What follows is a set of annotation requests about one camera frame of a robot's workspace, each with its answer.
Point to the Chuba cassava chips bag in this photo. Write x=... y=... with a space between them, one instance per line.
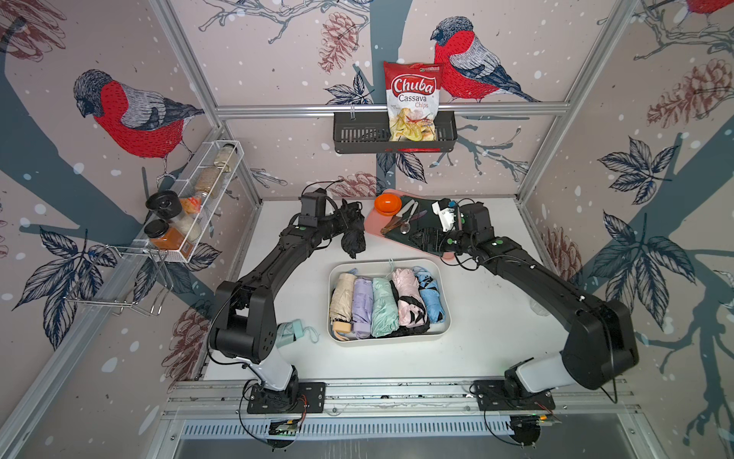
x=412 y=100

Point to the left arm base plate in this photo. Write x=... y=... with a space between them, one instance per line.
x=296 y=398

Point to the silver spoon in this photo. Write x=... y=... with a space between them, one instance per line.
x=405 y=224

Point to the white wire spice rack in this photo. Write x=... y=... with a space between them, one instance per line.
x=201 y=192

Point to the black umbrella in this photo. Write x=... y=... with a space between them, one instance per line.
x=353 y=239
x=404 y=331

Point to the mint green umbrella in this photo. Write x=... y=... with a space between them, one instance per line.
x=292 y=331
x=385 y=315

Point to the dark green cloth napkin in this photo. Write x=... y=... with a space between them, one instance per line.
x=424 y=229

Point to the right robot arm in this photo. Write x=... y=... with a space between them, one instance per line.
x=600 y=345

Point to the pink umbrella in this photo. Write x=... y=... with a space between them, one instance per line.
x=412 y=311

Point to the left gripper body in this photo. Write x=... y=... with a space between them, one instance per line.
x=332 y=225

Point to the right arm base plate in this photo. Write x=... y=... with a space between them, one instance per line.
x=504 y=395

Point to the white storage box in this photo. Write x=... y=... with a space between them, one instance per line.
x=381 y=268

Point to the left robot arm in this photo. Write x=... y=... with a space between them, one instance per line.
x=244 y=328

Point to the black wall basket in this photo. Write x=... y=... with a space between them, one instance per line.
x=369 y=133

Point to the beige umbrella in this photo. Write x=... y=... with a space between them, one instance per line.
x=341 y=307

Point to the light blue umbrella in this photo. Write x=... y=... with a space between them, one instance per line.
x=430 y=294

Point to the black lid spice jar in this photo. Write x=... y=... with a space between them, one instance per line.
x=166 y=204

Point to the gold handled knife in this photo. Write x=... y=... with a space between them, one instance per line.
x=395 y=221

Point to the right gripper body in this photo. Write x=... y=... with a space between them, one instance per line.
x=459 y=243

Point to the orange plastic bowl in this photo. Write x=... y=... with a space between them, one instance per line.
x=388 y=204

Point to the orange spice jar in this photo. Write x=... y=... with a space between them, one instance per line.
x=166 y=238

